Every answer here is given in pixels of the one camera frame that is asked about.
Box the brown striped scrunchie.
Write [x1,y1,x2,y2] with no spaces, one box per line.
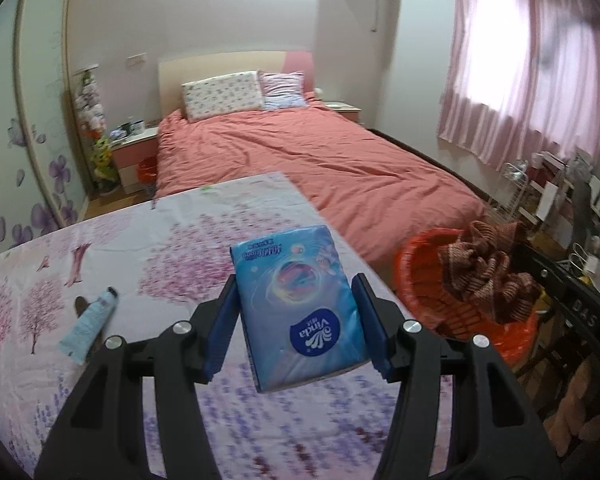
[437,220,542,324]

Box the light blue cream tube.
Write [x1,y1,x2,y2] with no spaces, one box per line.
[58,287,119,365]

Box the pink nightstand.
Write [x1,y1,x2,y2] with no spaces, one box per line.
[325,101,361,124]
[112,127,158,195]

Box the cluttered desk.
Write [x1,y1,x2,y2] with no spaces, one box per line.
[524,146,600,311]

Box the floral glass wardrobe door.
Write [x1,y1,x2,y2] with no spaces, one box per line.
[0,0,91,253]

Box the blue Vinda tissue pack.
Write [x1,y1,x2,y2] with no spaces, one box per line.
[230,226,368,393]

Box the striped pink pillow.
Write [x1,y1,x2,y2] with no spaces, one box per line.
[259,70,307,110]

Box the red mesh trash basket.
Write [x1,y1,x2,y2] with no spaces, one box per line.
[394,228,538,367]

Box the small red bin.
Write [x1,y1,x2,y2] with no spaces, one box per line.
[136,156,158,188]

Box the bed with coral duvet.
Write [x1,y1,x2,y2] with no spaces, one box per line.
[158,51,485,271]

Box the plush toy bouquet stack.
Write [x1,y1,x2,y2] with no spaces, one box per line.
[73,65,120,195]

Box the pink striped curtain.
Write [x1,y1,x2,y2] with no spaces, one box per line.
[437,0,600,169]

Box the far pink nightstand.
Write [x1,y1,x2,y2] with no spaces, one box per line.
[325,101,361,124]

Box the white wire rack shelf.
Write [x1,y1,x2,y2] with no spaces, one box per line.
[487,160,539,231]

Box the left pink nightstand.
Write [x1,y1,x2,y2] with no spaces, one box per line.
[112,127,158,195]

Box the white floral pillow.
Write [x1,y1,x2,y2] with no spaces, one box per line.
[181,70,264,122]

